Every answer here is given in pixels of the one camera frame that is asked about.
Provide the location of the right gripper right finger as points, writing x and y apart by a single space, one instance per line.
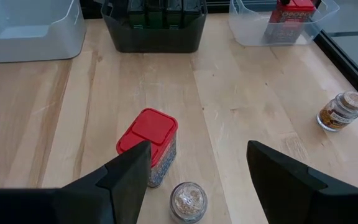
284 180

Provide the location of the dark green tin black lid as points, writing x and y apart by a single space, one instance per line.
193 12
136 14

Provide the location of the dark grey plastic bin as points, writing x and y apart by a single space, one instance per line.
154 40

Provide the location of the light grey plastic bin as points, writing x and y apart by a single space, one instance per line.
26 37

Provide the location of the red lid paprika tin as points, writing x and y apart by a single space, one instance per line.
291 18
154 127

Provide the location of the clear plastic bin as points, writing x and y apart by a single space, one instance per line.
250 31

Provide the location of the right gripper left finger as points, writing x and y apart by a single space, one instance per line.
129 180

